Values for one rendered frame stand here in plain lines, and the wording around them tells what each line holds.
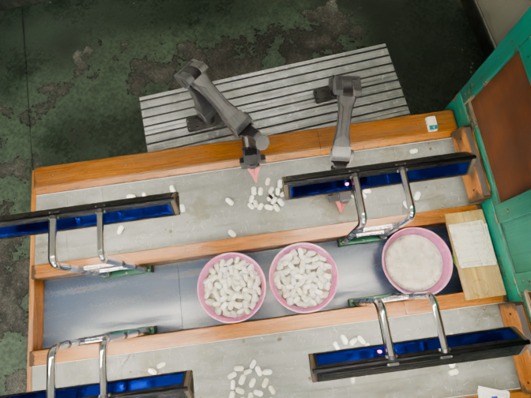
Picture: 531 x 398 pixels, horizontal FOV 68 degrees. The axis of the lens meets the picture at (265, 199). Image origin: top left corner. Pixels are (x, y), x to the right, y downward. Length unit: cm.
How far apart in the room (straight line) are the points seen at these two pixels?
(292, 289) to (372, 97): 94
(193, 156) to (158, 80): 122
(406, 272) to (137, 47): 228
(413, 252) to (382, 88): 76
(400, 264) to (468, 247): 26
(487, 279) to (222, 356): 104
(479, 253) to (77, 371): 159
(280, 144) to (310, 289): 61
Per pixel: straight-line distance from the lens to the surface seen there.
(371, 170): 129
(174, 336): 159
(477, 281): 169
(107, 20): 324
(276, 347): 157
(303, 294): 156
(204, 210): 163
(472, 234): 171
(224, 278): 158
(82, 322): 182
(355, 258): 166
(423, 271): 166
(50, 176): 189
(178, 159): 170
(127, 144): 269
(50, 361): 137
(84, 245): 177
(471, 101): 178
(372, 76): 199
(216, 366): 160
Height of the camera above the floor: 230
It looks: 75 degrees down
